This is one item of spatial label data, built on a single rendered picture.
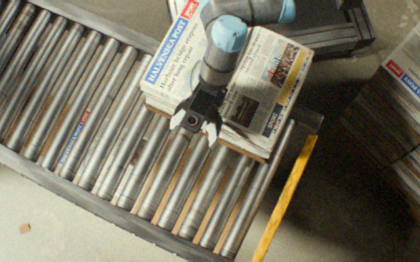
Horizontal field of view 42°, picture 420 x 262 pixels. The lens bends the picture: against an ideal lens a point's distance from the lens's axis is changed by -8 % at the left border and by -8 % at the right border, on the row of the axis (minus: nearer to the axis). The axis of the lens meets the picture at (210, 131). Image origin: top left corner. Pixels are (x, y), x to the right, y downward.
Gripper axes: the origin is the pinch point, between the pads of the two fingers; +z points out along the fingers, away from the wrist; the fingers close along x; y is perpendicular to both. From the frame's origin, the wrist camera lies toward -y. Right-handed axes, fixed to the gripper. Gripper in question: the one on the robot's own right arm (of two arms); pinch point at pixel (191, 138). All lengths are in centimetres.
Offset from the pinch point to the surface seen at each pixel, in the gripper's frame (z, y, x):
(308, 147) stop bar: 7.7, 24.0, -29.3
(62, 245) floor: 109, 14, 40
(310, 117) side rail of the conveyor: 4.7, 33.0, -26.6
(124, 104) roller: 15.1, 15.5, 24.2
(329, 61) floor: 45, 123, -30
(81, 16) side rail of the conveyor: 5, 32, 51
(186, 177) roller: 21.0, 5.5, -1.5
